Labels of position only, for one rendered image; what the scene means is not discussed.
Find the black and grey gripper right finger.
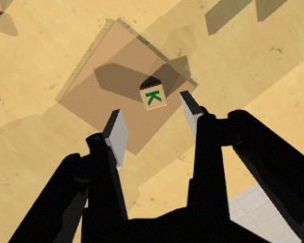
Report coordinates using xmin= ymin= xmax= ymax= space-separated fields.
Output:
xmin=180 ymin=91 xmax=304 ymax=243

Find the tan square mat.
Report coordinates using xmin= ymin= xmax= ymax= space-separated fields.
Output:
xmin=60 ymin=21 xmax=196 ymax=155

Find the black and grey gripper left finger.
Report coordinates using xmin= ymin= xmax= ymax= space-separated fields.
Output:
xmin=8 ymin=109 xmax=128 ymax=243

